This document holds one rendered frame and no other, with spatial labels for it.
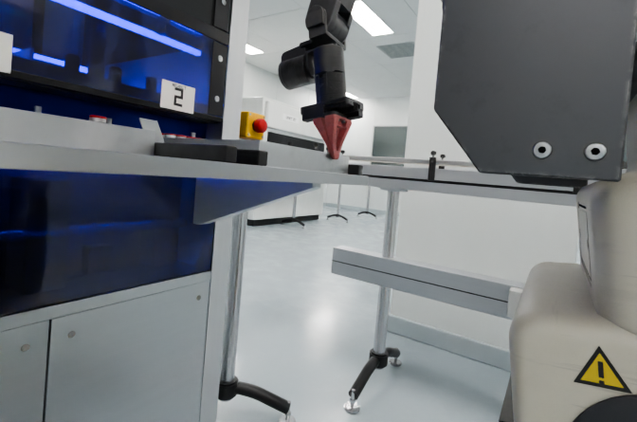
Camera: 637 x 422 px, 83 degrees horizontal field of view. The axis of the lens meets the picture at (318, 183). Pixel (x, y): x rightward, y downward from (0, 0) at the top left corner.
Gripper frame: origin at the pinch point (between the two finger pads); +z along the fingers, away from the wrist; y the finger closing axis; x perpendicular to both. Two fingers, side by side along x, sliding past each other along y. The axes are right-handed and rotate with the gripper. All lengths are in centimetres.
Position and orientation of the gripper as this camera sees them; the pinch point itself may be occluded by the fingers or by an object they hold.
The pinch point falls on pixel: (335, 155)
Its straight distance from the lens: 66.4
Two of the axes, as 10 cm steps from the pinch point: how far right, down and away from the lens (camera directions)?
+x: -5.4, -0.3, -8.4
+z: 0.6, 10.0, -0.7
